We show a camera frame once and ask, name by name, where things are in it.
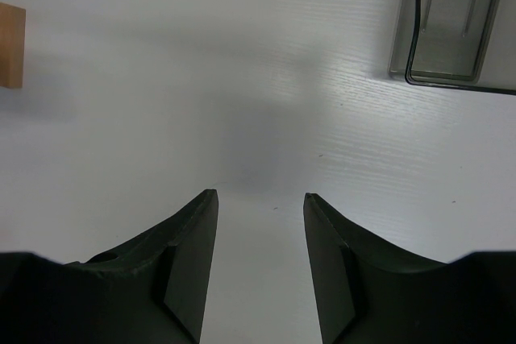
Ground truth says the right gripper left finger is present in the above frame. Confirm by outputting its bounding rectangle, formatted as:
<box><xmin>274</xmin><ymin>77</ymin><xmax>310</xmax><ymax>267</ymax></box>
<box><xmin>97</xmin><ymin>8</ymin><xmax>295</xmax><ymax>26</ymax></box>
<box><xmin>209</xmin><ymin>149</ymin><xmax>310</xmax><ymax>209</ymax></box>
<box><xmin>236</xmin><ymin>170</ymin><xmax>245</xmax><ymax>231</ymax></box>
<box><xmin>1</xmin><ymin>189</ymin><xmax>218</xmax><ymax>343</ymax></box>

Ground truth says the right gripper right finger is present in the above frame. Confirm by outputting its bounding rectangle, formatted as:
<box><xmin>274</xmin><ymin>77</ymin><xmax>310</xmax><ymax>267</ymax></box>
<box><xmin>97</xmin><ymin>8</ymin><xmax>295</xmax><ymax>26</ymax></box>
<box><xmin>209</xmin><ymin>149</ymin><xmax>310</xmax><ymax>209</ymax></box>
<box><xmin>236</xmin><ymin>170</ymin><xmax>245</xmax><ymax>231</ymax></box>
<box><xmin>303</xmin><ymin>193</ymin><xmax>515</xmax><ymax>343</ymax></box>

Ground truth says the smoky transparent plastic bin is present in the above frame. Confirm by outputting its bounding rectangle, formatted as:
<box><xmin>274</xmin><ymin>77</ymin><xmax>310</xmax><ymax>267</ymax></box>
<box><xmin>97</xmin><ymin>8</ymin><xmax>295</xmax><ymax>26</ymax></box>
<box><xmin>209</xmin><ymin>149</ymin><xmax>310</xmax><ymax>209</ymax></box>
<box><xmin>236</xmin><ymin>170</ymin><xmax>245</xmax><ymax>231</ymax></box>
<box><xmin>389</xmin><ymin>0</ymin><xmax>515</xmax><ymax>95</ymax></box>

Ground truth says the long wood block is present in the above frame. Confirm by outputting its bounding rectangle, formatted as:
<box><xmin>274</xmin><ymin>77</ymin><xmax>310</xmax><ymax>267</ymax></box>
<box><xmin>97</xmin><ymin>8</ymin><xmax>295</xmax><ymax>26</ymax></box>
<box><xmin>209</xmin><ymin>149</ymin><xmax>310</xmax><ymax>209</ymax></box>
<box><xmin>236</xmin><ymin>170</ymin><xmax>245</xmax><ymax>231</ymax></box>
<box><xmin>0</xmin><ymin>2</ymin><xmax>26</xmax><ymax>89</ymax></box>

